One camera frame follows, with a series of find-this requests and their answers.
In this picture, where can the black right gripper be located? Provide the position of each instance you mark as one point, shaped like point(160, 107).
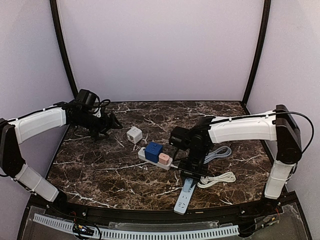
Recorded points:
point(194, 170)

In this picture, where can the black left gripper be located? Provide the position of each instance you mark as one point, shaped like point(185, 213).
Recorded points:
point(105, 124)

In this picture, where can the white cube socket adapter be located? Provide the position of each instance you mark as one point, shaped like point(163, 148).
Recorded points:
point(134, 135)

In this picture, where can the pink plug adapter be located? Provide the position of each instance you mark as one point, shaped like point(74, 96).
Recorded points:
point(163, 158)

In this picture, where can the blue cube socket adapter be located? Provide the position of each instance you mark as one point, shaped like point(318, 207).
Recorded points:
point(152, 152)

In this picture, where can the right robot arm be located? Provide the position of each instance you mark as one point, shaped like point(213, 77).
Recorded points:
point(275, 125)

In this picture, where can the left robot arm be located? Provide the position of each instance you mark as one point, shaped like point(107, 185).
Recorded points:
point(86, 111)

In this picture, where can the light blue power strip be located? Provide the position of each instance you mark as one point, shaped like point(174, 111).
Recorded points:
point(185, 196)

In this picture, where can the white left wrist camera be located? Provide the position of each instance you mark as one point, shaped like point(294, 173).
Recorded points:
point(99, 112)

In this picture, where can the black table frame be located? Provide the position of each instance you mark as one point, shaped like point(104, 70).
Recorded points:
point(228, 214)

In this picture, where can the slotted cable duct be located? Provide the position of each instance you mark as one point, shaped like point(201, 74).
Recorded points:
point(138, 231)

